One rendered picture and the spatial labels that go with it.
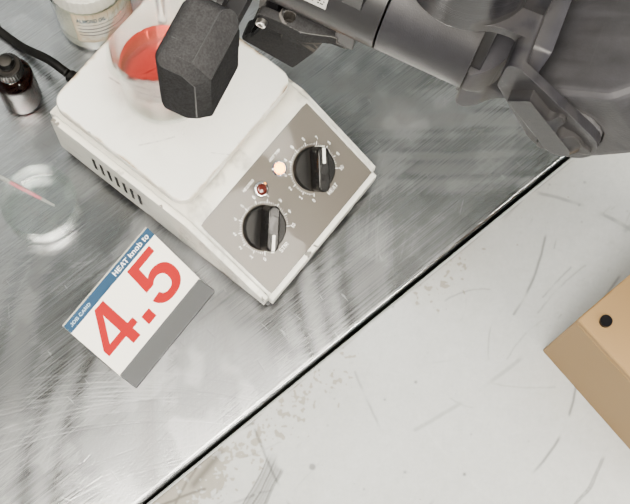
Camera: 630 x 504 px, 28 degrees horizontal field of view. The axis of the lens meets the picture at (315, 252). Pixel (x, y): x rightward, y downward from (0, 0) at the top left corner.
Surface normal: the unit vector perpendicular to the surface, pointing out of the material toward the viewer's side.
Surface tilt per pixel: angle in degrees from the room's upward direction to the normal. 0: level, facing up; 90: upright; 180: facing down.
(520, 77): 87
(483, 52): 61
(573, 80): 31
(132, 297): 40
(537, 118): 87
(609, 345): 3
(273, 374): 0
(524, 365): 0
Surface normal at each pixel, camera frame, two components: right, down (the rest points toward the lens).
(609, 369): -0.77, 0.61
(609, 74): -0.43, -0.45
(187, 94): -0.42, 0.87
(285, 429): 0.04, -0.26
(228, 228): 0.43, 0.07
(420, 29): -0.27, 0.47
